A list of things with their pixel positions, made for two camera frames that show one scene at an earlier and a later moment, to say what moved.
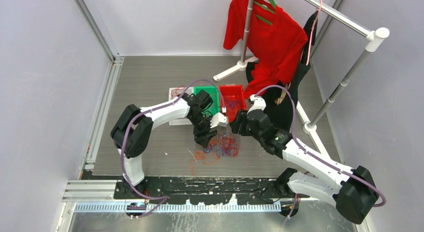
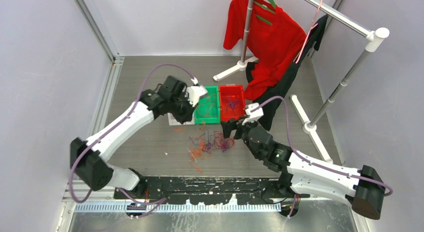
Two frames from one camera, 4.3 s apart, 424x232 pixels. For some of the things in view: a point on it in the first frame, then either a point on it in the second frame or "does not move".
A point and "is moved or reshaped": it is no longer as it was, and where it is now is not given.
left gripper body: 200,122 to 181,107
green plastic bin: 213,92 does not move
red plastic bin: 232,98 does not move
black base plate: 227,190 does not move
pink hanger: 312,30 to 313,24
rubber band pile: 220,145 is moved or reshaped
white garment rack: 376,37 does not move
